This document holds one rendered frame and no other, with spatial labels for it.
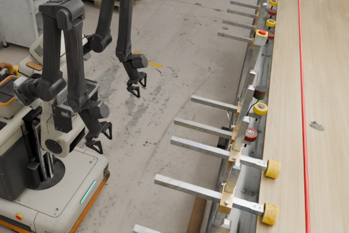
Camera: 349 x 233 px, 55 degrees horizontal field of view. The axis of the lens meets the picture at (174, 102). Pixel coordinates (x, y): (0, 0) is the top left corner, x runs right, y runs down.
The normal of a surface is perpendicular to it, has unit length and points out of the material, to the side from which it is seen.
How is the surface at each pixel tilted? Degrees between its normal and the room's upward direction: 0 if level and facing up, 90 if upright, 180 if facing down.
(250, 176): 0
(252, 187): 0
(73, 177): 0
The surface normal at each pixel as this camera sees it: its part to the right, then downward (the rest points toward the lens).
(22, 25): -0.27, 0.58
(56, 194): 0.11, -0.77
